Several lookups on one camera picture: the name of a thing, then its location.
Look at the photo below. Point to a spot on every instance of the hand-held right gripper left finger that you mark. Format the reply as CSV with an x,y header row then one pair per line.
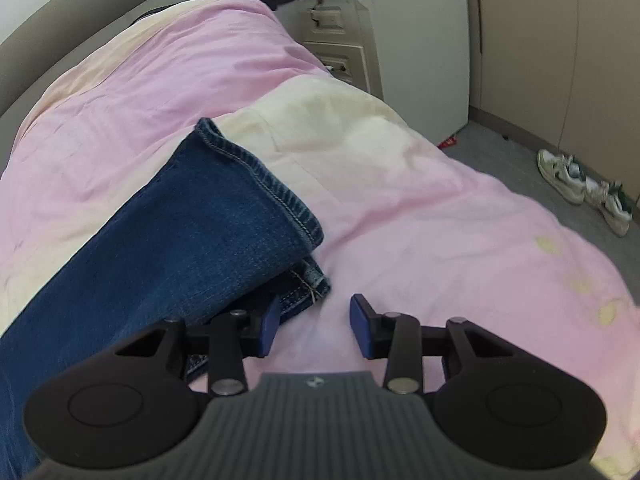
x,y
270,327

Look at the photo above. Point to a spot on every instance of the blue denim pants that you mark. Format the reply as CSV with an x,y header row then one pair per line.
x,y
175,240

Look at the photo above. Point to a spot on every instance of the pink and cream blanket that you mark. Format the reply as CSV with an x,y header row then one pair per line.
x,y
425,220

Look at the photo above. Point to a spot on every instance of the white nightstand with drawers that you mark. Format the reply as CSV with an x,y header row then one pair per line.
x,y
415,60

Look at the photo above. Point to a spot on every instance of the beige built-in wardrobe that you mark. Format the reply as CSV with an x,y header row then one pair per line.
x,y
550,50

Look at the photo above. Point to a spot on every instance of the white and green sneaker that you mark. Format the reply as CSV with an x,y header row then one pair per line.
x,y
562,175
610,207

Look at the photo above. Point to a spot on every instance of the red paper scrap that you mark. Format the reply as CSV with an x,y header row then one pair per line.
x,y
448,141

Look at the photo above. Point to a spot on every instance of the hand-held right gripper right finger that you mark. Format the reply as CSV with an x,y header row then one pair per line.
x,y
361,325

